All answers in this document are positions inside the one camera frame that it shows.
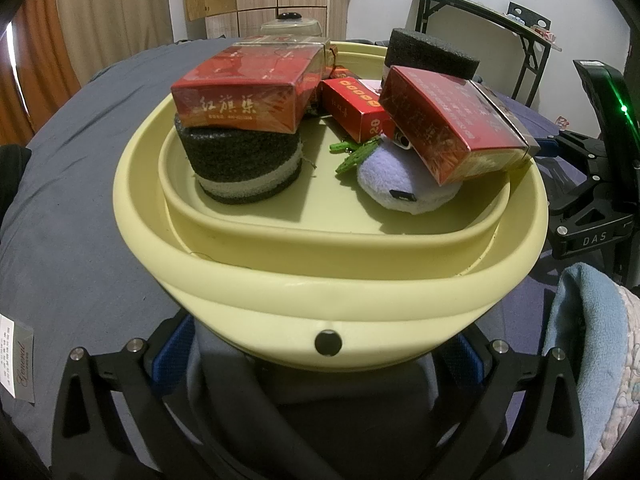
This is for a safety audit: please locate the white printed label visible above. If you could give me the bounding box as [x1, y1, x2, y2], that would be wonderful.
[0, 312, 36, 406]

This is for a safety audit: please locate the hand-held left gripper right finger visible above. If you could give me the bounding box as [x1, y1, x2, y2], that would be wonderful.
[430, 327, 587, 480]

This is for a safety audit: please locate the red white cigarette box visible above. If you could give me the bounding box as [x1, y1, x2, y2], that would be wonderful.
[320, 77, 397, 142]

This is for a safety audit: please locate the purple plush toy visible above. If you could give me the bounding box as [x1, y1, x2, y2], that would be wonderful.
[328, 132, 463, 216]

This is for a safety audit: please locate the black folding table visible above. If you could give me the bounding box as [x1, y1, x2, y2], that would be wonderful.
[402, 0, 563, 111]

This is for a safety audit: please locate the black clothing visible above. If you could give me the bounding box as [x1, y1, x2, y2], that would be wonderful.
[0, 145, 26, 201]

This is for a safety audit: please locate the pale patterned blanket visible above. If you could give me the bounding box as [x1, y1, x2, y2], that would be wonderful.
[595, 285, 640, 468]

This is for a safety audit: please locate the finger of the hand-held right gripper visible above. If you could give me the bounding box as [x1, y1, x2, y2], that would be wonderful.
[547, 170, 628, 233]
[537, 129, 608, 163]

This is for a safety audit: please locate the small lidded jar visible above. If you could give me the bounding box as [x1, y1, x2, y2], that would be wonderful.
[260, 10, 323, 41]

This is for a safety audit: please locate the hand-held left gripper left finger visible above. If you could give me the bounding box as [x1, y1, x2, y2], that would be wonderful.
[52, 310, 211, 480]

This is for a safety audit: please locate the dark red carton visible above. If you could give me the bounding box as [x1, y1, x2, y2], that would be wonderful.
[171, 42, 328, 135]

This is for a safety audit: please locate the red silver cigarette carton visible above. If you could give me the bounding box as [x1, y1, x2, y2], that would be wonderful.
[379, 65, 542, 187]

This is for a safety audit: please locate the grey blanket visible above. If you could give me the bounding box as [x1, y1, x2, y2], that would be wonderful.
[0, 37, 501, 480]

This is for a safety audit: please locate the yellow collapsible basin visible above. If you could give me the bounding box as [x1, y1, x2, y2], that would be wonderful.
[112, 37, 551, 373]

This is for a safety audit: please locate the black board with holes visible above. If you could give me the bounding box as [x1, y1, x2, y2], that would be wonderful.
[506, 1, 552, 36]

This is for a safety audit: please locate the light blue fleece blanket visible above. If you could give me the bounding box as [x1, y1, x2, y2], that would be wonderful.
[542, 261, 640, 361]

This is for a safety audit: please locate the black grey sponge cylinder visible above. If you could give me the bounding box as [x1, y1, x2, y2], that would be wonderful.
[384, 27, 481, 81]
[173, 112, 303, 206]

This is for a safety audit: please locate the orange curtain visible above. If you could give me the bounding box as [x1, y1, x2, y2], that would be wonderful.
[10, 0, 83, 136]

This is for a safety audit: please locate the beige curtain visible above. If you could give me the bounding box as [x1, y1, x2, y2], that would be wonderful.
[52, 0, 176, 86]

